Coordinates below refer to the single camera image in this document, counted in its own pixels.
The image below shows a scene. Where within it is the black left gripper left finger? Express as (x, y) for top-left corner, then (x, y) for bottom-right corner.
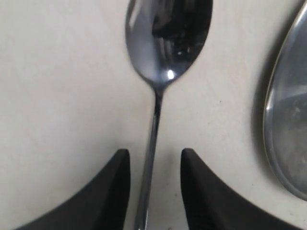
(20, 149), (130, 230)

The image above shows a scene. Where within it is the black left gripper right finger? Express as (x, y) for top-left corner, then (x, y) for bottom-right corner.
(180, 148), (296, 230)

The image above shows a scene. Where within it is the stainless steel spork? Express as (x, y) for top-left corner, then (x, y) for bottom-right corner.
(125, 0), (213, 230)

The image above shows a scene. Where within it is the round stainless steel plate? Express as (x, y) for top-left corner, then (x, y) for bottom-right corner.
(262, 1), (307, 200)

